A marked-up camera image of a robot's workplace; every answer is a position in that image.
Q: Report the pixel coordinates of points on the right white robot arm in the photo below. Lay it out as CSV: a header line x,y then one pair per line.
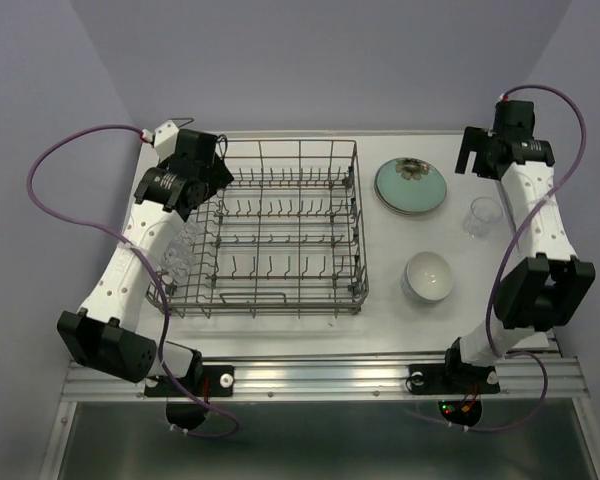
x,y
544,289

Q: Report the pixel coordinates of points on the clear glass cup front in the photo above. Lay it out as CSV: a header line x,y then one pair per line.
x,y
178,260

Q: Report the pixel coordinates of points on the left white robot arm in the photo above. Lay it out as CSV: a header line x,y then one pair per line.
x,y
102,334

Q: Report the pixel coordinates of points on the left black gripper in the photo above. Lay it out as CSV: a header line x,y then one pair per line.
x,y
217,174

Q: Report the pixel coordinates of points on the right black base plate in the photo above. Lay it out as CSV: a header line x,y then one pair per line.
x,y
439,380

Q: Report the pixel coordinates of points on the grey wire dish rack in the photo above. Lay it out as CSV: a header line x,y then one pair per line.
x,y
285,237

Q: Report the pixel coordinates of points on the white ribbed bowl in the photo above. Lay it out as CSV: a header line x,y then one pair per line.
x,y
427,278

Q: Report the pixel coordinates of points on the aluminium mounting rail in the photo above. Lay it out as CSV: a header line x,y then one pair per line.
x,y
381,378

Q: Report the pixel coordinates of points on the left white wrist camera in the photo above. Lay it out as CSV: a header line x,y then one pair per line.
x,y
163,139

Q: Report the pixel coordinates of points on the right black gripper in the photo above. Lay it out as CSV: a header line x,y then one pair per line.
x,y
474,139

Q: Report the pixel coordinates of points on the clear glass cup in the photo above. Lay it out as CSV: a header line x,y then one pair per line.
x,y
484,213
192,231
178,260

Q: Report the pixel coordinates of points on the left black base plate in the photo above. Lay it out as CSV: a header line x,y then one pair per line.
x,y
205,382

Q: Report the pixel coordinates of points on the clear glass cup back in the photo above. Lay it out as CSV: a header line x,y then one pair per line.
x,y
484,213

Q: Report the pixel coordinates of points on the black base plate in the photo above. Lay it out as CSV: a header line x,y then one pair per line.
x,y
205,382
439,380

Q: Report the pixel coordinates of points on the light green flower plate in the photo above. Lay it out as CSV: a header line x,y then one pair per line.
x,y
410,186

